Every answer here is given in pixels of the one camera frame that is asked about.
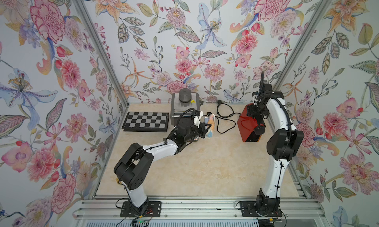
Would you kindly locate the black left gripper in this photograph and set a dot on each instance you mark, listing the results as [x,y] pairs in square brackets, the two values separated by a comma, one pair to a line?
[202,131]

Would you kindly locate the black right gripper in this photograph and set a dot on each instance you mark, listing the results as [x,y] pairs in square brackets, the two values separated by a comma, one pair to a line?
[250,111]

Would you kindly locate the black white checkerboard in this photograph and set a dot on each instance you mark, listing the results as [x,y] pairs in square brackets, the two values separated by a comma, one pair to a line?
[146,122]

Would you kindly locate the aluminium front frame rail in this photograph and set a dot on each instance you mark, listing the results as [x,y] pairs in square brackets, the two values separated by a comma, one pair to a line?
[106,208]

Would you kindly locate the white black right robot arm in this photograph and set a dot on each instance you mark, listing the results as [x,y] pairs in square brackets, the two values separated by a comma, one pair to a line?
[281,147]

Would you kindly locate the grey steel coffee machine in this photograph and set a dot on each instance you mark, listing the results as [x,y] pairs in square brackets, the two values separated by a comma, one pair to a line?
[182,101]

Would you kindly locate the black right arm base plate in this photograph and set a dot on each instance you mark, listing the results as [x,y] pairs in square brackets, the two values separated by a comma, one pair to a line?
[251,209]

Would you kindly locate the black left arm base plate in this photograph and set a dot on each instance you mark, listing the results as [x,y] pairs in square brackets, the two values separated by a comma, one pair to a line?
[148,209]

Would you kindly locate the red capsule coffee machine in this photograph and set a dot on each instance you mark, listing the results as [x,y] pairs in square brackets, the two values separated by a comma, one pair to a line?
[250,129]

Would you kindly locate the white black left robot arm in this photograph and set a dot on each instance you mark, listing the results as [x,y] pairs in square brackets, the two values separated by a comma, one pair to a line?
[133,167]

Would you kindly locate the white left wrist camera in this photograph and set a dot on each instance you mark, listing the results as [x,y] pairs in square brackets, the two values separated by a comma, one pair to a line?
[197,115]

